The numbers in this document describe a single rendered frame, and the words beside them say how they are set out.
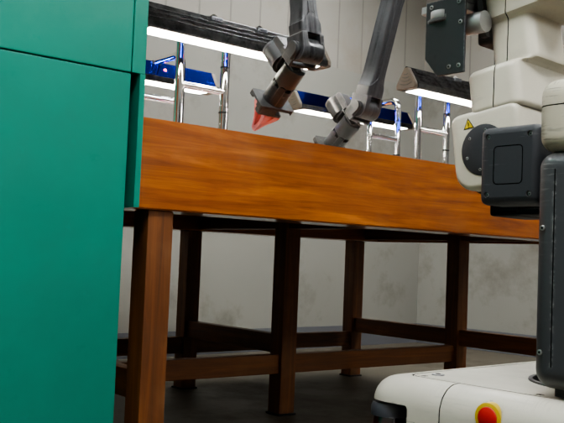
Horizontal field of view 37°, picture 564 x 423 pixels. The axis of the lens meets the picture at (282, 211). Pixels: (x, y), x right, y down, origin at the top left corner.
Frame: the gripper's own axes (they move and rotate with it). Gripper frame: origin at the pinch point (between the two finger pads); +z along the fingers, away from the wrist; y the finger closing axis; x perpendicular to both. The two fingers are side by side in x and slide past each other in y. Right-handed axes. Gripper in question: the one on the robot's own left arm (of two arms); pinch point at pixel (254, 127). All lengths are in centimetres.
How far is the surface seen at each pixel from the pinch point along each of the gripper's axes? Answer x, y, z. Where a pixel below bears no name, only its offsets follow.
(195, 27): -25.8, 12.2, -7.9
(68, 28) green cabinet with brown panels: 9, 60, -22
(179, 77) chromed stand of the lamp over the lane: -31.3, 4.7, 12.0
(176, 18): -27.5, 17.1, -8.1
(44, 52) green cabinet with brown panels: 13, 65, -18
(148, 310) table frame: 45, 37, 16
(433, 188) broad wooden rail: 21, -46, -6
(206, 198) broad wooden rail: 27.7, 25.5, -0.4
